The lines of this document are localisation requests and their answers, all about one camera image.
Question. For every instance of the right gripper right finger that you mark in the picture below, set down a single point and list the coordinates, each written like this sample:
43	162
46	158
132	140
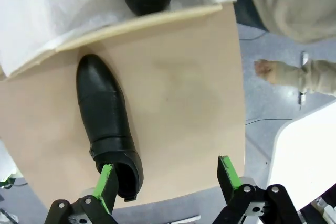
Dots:
231	182

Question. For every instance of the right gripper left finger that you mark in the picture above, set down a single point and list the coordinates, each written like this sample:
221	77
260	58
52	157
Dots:
105	195

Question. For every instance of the brown cardboard shoe box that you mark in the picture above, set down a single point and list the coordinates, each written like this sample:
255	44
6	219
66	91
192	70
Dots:
136	26

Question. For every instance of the white tissue paper sheet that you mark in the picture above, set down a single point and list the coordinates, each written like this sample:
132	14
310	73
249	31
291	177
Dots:
52	11

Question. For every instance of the person's left forearm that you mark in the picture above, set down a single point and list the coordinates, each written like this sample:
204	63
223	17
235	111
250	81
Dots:
315	77

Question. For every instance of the person's left hand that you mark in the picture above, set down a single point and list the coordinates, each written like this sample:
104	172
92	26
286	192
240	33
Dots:
267	73

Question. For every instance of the white table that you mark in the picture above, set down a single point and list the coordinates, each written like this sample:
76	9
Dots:
309	150

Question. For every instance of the person in beige sweater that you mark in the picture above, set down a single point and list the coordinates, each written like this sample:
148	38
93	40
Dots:
288	3

